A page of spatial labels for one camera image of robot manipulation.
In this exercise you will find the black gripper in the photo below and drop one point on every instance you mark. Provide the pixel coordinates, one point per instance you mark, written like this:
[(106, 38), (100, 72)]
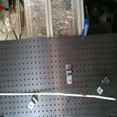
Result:
[(107, 88)]

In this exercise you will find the black perforated pegboard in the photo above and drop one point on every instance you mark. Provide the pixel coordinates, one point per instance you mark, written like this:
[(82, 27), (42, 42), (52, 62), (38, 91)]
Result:
[(36, 69)]

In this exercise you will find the clear plastic bin right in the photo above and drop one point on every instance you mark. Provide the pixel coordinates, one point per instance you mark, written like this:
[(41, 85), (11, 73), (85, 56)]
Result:
[(64, 17)]

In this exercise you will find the clear plastic bin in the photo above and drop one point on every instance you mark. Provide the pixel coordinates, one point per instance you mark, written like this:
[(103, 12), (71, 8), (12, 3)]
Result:
[(35, 18), (64, 17)]

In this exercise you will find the clear plastic bin left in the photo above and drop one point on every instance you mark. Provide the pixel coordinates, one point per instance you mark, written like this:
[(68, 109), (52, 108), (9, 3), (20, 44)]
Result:
[(35, 18)]

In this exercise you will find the metal cable clip center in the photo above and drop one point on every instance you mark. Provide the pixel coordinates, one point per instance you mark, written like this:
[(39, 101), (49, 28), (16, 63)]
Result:
[(69, 74)]

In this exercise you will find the metal cable clip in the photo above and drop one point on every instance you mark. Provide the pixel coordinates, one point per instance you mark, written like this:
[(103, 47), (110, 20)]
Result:
[(32, 103), (69, 74)]

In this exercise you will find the blue clamp handle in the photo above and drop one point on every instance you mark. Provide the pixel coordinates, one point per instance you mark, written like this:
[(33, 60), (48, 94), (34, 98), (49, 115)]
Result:
[(86, 26)]

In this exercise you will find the metal cable clip lower left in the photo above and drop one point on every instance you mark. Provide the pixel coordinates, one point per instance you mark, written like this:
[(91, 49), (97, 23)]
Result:
[(32, 103)]

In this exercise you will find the red handled tool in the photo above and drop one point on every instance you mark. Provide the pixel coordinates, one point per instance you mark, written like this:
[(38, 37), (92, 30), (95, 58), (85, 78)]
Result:
[(5, 8)]

